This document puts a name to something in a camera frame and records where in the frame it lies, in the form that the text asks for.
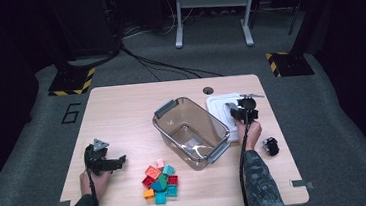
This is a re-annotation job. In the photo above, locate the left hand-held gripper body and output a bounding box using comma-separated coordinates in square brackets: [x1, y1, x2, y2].
[82, 137, 113, 178]

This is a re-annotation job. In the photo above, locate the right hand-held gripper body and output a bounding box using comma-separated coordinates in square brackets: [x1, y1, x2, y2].
[236, 91, 268, 123]

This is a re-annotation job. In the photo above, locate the white bin lid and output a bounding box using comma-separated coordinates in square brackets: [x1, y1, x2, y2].
[204, 91, 258, 145]

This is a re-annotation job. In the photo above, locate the white toy car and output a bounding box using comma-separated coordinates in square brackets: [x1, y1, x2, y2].
[261, 136, 281, 158]

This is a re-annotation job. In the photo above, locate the red square building block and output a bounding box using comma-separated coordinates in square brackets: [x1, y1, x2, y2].
[166, 174, 180, 188]
[140, 175, 156, 190]

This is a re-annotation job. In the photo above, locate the salmon rectangular building block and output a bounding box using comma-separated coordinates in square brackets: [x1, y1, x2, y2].
[143, 164, 163, 181]

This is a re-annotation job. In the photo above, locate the orange building block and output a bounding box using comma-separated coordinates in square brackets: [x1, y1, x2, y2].
[142, 188, 156, 201]

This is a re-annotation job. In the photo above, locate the dark blue building block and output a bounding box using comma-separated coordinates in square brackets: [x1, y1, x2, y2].
[150, 180, 165, 194]

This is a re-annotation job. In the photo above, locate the green curved building block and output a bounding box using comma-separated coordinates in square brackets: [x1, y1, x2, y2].
[156, 173, 169, 189]

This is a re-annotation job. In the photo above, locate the transparent grey storage bin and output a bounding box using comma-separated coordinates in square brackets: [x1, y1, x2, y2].
[150, 92, 235, 176]

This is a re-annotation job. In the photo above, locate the light teal sloped building block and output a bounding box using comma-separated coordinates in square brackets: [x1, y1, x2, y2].
[161, 164, 176, 177]

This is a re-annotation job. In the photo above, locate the turquoise square building block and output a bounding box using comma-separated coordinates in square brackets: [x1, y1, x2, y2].
[154, 191, 169, 206]
[165, 184, 179, 199]

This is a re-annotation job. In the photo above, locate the person's right hand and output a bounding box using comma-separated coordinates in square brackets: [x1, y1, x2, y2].
[236, 118, 264, 152]

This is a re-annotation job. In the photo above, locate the person's left hand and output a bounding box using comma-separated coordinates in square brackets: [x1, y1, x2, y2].
[79, 168, 113, 201]

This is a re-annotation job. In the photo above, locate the black striped stand base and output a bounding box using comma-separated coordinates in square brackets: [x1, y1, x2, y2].
[46, 65, 99, 98]
[265, 48, 316, 79]

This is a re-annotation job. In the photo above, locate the dark equipment cabinet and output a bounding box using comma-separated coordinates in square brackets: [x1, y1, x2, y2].
[49, 0, 123, 62]

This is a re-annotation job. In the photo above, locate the right hand-held gripper cable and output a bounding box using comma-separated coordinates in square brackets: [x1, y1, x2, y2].
[234, 108, 258, 206]

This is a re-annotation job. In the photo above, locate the black floor cable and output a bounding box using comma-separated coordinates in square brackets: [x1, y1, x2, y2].
[119, 35, 225, 86]

